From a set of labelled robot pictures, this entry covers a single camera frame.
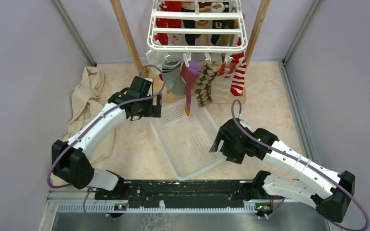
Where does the red white striped sock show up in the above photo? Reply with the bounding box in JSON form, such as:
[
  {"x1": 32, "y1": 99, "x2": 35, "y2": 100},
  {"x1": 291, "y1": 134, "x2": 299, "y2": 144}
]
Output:
[{"x1": 229, "y1": 51, "x2": 247, "y2": 96}]

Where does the wooden hanger rack frame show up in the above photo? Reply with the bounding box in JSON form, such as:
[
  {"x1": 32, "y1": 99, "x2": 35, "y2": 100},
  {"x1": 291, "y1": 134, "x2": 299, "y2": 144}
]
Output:
[{"x1": 110, "y1": 0, "x2": 270, "y2": 91}]

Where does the white slotted cable duct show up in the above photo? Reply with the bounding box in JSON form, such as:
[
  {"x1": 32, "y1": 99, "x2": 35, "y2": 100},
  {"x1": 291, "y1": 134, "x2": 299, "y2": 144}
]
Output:
[{"x1": 57, "y1": 202, "x2": 257, "y2": 213}]

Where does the brown argyle sock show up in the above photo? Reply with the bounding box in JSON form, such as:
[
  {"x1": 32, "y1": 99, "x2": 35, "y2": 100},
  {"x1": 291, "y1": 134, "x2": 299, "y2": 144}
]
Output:
[{"x1": 193, "y1": 61, "x2": 221, "y2": 108}]

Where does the red christmas sock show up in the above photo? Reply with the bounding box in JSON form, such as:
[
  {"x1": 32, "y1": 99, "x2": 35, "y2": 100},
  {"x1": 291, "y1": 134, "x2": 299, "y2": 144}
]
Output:
[{"x1": 154, "y1": 0, "x2": 182, "y2": 45}]

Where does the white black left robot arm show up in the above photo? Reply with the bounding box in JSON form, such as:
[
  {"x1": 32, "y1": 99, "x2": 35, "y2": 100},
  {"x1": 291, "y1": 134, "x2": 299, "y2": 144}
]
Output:
[{"x1": 51, "y1": 76, "x2": 162, "y2": 199}]

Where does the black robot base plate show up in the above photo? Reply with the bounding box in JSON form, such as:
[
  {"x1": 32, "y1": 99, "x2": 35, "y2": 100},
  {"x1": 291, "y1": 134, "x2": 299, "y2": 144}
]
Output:
[{"x1": 95, "y1": 180, "x2": 272, "y2": 209}]

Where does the white perforated plastic basket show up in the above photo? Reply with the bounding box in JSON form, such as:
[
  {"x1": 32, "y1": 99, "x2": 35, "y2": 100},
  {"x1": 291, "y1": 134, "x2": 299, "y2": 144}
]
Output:
[{"x1": 150, "y1": 98, "x2": 225, "y2": 180}]

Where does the white plastic clip hanger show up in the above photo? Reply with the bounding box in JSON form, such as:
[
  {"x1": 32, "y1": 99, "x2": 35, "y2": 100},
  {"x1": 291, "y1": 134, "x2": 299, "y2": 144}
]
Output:
[{"x1": 147, "y1": 0, "x2": 248, "y2": 63}]

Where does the maroon purple sock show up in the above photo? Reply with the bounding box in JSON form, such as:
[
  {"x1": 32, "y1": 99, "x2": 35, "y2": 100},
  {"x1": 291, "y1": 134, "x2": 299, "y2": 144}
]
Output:
[{"x1": 181, "y1": 60, "x2": 201, "y2": 116}]

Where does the beige crumpled cloth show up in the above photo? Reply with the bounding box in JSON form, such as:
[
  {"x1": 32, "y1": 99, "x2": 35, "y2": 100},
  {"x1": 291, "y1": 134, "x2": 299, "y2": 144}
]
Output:
[{"x1": 62, "y1": 66, "x2": 115, "y2": 167}]

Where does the grey striped sock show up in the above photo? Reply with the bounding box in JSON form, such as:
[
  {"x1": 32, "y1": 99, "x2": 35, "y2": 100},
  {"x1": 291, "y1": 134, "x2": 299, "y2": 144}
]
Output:
[{"x1": 162, "y1": 58, "x2": 185, "y2": 96}]

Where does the black santa belt sock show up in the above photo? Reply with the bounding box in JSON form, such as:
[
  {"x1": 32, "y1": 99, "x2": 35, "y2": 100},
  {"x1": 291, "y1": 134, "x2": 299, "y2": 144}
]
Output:
[{"x1": 211, "y1": 2, "x2": 229, "y2": 46}]

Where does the tan brown sock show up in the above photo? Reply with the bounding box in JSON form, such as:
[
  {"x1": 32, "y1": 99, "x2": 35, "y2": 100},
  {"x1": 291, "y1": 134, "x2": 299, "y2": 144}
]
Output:
[{"x1": 215, "y1": 20, "x2": 239, "y2": 46}]

